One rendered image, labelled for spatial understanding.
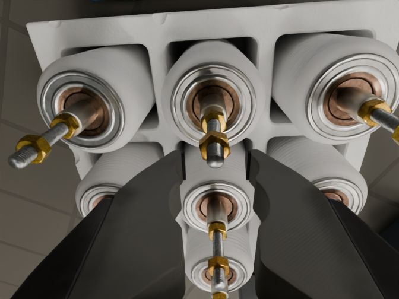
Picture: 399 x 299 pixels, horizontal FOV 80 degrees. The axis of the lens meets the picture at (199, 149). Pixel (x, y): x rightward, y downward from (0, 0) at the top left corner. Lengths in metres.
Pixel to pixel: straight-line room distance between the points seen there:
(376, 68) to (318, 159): 0.10
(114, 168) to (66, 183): 0.39
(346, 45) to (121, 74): 0.19
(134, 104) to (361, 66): 0.19
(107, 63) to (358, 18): 0.25
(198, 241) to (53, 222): 0.50
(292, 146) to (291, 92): 0.10
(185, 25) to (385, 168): 0.53
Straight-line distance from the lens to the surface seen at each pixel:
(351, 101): 0.22
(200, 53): 0.21
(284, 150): 0.32
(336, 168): 0.28
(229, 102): 0.22
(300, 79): 0.23
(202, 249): 0.34
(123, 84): 0.23
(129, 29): 0.29
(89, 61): 0.24
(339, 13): 0.31
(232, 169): 0.26
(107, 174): 0.28
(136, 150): 0.32
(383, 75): 0.25
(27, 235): 0.86
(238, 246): 0.35
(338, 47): 0.24
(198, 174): 0.26
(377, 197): 0.71
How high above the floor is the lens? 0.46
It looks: 62 degrees down
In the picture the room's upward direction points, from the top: 176 degrees counter-clockwise
